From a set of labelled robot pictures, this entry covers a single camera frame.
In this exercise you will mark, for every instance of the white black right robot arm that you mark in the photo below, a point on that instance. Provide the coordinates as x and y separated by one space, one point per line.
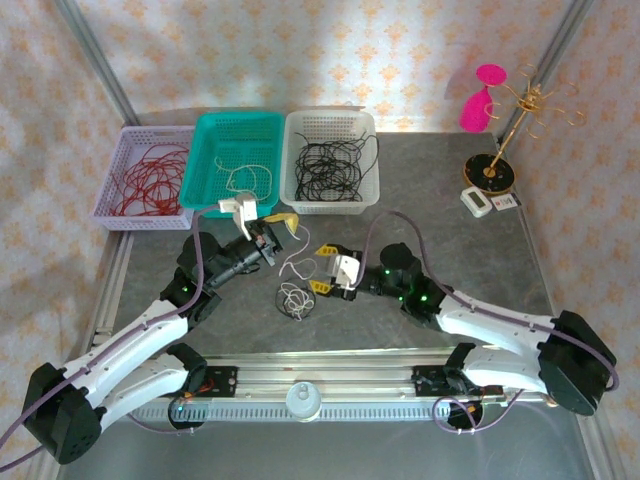
490 325

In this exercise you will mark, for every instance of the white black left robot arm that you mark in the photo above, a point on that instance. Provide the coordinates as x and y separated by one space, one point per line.
125 345

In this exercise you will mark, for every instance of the teal perforated plastic basket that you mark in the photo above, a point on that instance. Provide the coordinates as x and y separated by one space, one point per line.
225 130

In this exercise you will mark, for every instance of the white perforated plastic basket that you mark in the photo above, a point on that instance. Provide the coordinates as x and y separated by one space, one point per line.
325 122

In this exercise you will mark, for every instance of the white digital timer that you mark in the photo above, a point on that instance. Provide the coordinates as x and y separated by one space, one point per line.
476 201

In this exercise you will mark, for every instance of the grey round knob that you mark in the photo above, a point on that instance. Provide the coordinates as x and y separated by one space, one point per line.
303 400

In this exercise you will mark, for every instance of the small card with red print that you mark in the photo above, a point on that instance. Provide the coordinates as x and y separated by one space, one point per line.
505 202

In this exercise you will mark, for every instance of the gold jewelry stand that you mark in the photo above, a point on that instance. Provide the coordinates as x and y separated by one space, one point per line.
490 175

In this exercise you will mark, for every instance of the lavender perforated plastic basket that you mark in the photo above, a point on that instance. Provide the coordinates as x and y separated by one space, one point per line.
135 137

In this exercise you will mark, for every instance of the aluminium mounting rail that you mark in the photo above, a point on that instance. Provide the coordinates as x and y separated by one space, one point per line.
325 372

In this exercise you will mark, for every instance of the aluminium frame post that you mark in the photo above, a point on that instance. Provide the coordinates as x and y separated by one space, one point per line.
552 50
95 55

